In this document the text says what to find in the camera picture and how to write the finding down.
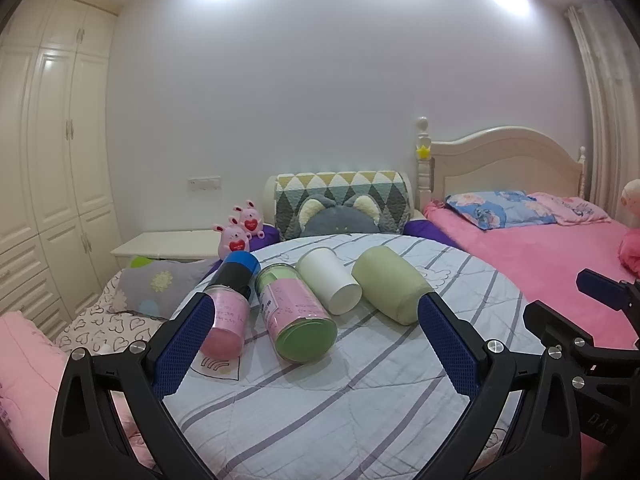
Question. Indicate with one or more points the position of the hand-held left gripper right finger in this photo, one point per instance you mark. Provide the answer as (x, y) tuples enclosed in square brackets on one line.
[(449, 345)]

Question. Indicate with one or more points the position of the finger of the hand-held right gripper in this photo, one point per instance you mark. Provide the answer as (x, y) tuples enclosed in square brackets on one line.
[(602, 291), (555, 327)]

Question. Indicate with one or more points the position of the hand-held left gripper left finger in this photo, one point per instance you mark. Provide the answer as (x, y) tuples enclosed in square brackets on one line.
[(186, 345)]

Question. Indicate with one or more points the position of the pink cup with blue lid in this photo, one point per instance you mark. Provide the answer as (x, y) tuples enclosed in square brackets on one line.
[(231, 317)]

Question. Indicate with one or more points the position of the light green cup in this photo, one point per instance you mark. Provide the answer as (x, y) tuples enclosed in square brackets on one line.
[(387, 280)]

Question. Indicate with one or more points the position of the green cup with pink label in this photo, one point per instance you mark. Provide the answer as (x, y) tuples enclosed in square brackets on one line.
[(295, 320)]

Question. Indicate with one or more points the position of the white cup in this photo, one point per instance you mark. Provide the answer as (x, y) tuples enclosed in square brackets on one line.
[(327, 275)]

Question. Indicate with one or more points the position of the grey dotted pillow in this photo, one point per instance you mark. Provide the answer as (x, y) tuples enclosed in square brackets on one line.
[(160, 285)]

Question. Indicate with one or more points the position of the pink bedsheet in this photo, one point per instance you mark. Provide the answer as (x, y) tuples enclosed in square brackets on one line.
[(525, 260)]

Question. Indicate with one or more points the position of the heart print sheet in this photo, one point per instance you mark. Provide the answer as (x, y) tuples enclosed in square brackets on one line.
[(100, 320)]

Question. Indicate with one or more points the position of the pink floral pillow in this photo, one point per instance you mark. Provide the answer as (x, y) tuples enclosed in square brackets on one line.
[(570, 207)]

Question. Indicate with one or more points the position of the white nightstand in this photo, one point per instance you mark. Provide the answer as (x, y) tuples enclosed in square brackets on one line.
[(165, 244)]

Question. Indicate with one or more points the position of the pink rabbit plush toy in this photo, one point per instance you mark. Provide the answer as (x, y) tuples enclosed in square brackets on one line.
[(251, 221), (235, 242)]

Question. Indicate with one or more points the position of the purple sheet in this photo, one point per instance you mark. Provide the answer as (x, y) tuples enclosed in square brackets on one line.
[(425, 232)]

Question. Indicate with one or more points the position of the blue floral pillow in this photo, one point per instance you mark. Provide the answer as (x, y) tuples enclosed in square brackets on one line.
[(500, 210)]

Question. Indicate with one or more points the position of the striped white quilt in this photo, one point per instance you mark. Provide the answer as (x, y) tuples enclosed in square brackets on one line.
[(320, 410)]

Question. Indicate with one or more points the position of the triangle pattern headboard cover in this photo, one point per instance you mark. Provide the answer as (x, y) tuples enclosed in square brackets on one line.
[(395, 200)]

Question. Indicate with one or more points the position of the pink blanket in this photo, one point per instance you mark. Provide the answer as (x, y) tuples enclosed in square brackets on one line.
[(30, 360)]

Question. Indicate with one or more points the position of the cream wooden headboard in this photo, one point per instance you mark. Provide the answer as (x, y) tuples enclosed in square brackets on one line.
[(505, 165)]

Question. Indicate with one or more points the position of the grey bear cushion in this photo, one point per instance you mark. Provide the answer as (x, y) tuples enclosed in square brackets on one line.
[(340, 220)]

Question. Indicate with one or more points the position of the white curtain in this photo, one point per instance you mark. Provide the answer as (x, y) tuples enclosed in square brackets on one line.
[(612, 110)]

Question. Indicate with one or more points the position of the yellow star ornament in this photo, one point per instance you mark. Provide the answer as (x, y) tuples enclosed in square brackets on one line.
[(424, 152)]

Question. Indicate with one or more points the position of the cream wardrobe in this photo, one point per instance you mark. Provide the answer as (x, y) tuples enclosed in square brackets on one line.
[(55, 160)]

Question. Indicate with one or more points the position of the white wall switch panel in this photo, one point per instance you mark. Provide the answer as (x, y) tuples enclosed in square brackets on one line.
[(204, 183)]

